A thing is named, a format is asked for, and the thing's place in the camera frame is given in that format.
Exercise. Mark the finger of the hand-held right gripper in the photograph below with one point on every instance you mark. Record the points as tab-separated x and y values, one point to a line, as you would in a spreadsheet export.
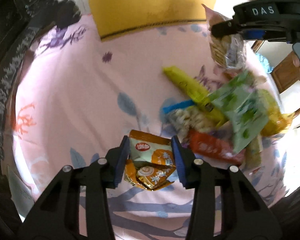
225	28

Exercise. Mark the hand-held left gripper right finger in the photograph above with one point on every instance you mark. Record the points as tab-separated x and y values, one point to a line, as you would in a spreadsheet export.
180	162

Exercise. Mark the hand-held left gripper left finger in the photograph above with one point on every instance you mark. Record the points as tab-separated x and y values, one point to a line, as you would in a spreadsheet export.
121	162

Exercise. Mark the clear cracker packet with label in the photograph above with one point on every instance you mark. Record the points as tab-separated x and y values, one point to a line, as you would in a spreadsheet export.
222	48

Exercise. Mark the orange foil snack packet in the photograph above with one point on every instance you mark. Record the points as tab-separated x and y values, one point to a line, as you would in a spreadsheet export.
152	155

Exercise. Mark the yellow cardboard box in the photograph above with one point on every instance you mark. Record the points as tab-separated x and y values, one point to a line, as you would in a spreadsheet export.
145	10

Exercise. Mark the red snack packet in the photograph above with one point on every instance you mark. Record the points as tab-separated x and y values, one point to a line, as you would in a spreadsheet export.
210	147

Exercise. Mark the clear rice cracker packet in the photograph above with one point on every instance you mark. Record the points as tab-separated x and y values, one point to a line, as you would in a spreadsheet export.
187	120

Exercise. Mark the blue cloth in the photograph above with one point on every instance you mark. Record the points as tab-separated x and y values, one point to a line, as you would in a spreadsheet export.
266	63

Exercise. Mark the wooden armchair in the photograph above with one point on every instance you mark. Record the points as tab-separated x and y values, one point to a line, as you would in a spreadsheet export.
287	72

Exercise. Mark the yellow-green long snack packet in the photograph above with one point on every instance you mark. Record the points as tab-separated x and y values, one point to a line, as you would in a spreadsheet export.
185	82

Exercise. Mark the slim rice cracker stick packet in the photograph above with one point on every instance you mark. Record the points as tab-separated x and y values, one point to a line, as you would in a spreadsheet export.
253	155

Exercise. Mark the green and white snack packet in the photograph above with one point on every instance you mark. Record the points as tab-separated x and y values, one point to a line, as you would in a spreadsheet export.
242	110

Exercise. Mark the pink floral blanket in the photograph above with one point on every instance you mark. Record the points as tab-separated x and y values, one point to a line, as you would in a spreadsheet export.
77	80

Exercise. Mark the yellow snack packet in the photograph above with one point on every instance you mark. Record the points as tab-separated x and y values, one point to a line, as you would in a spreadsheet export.
277	120

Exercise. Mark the white paper label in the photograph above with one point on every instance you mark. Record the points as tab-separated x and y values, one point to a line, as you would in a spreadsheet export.
20	190

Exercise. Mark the carved dark wood furniture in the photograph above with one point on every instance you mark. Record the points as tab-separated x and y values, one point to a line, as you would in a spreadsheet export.
5	55

